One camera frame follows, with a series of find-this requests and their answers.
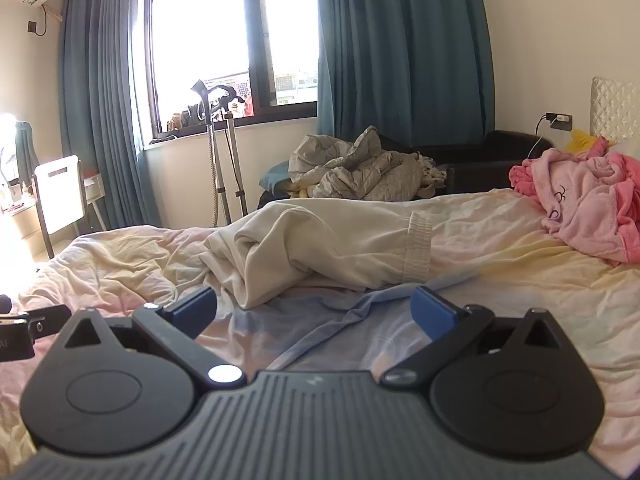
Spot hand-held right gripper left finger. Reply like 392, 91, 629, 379
62, 286, 247, 389

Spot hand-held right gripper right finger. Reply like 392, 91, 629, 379
382, 284, 563, 390

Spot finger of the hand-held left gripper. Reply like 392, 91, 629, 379
0, 304, 73, 338

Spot white pants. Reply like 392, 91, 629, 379
202, 197, 433, 310

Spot white chair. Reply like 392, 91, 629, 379
31, 154, 86, 261

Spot beige patterned cloth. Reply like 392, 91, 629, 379
415, 152, 449, 199

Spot white desk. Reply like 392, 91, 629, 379
0, 172, 109, 257

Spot garment steamer stand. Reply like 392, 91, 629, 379
188, 79, 251, 227

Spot teal cushion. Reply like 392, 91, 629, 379
263, 162, 294, 194

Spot black leather sofa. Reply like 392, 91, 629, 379
257, 130, 554, 211

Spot hot pink blanket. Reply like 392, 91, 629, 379
509, 157, 640, 263

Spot grey quilted jacket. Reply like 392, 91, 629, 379
288, 125, 426, 200

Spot teal hanging cloth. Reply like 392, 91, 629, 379
14, 120, 41, 182

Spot light pink fleece robe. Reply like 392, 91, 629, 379
531, 137, 640, 266

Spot teal curtain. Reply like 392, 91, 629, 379
313, 0, 497, 154
58, 0, 164, 232

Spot yellow plush toy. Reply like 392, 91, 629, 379
565, 129, 608, 154

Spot pale pillow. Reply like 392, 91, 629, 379
606, 136, 640, 157

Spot dark framed window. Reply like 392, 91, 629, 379
143, 0, 321, 147

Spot cream quilted headboard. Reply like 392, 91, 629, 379
590, 76, 640, 143

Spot white charger cable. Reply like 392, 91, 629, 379
525, 122, 557, 162

